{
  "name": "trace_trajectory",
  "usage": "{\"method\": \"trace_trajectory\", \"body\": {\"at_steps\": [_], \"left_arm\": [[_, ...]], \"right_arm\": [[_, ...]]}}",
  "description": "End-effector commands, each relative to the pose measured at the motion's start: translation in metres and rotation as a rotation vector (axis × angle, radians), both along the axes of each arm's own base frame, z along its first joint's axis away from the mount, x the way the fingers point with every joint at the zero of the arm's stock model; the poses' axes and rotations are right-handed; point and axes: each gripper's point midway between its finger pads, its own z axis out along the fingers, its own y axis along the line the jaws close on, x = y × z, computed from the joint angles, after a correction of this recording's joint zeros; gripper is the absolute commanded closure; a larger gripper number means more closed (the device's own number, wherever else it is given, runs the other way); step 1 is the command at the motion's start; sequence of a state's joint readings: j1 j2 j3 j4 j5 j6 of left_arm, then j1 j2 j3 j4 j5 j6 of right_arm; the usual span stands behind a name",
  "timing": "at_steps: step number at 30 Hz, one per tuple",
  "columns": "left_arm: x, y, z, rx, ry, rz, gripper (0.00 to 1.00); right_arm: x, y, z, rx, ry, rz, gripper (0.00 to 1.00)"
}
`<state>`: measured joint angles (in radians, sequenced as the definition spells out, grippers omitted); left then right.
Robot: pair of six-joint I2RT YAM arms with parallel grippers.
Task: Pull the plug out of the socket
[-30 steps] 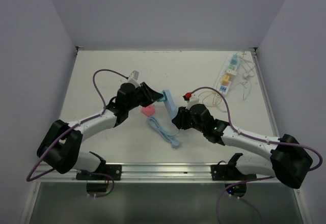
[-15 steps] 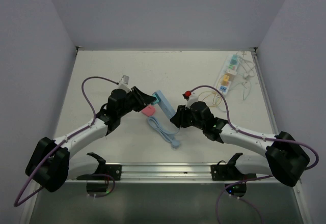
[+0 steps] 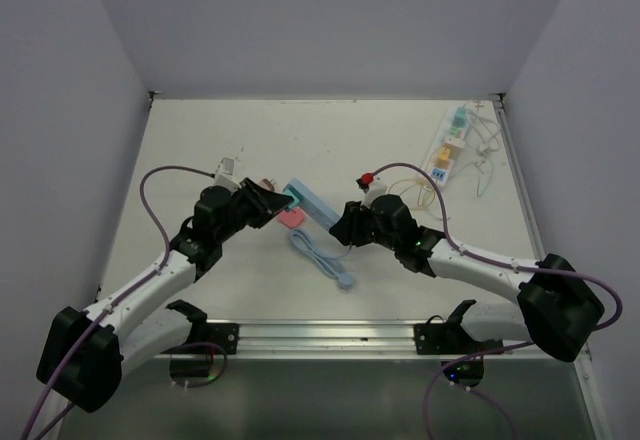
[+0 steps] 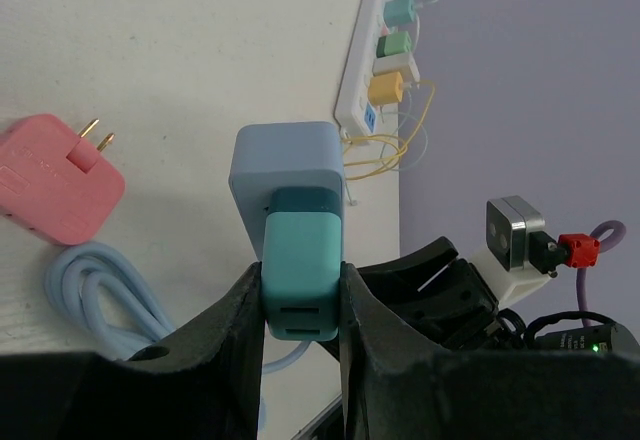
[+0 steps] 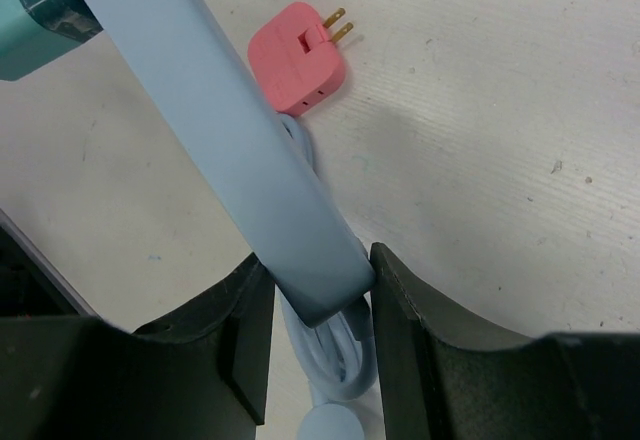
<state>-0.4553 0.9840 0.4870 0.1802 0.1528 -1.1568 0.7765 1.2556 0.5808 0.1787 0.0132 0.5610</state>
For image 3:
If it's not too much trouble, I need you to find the aluminium rail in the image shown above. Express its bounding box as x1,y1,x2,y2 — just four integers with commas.
64,319,586,361

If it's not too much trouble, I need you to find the brown USB charger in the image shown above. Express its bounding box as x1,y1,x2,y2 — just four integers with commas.
257,178,277,191

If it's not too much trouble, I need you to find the yellow cable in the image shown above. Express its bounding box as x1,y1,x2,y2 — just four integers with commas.
387,177,450,221

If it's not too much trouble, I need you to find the teal USB charger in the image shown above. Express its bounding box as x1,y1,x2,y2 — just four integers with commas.
283,186,301,211

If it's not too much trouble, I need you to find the yellow USB charger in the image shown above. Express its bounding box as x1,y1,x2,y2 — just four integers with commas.
434,146,452,169

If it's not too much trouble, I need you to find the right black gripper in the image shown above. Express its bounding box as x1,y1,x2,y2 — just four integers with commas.
333,199,400,251

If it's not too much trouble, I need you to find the blue power strip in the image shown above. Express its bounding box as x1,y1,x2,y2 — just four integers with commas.
283,179,340,231

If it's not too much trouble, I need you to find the light green cable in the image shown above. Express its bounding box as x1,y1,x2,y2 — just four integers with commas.
452,152,496,197

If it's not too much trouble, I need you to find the white power cord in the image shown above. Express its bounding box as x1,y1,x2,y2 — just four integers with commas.
464,104,502,157

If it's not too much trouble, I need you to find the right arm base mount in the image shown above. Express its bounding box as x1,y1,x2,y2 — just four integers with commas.
413,315,452,356

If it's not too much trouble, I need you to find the white power strip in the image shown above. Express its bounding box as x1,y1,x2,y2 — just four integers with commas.
424,107,470,187

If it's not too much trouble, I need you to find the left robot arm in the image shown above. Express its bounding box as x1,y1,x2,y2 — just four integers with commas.
36,179,293,412

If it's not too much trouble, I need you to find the pink plug adapter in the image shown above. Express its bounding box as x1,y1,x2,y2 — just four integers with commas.
276,208,306,230

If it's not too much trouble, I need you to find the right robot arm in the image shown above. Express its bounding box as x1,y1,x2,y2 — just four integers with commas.
329,194,604,362

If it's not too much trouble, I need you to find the blue power cord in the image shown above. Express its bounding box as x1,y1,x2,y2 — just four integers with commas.
288,228,357,292

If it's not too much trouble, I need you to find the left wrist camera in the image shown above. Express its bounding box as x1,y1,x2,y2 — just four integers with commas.
213,157,240,192

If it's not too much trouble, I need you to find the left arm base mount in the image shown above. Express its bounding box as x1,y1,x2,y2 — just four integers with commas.
203,322,240,355

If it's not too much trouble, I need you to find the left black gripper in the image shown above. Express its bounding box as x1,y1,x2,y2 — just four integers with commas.
215,176,290,243

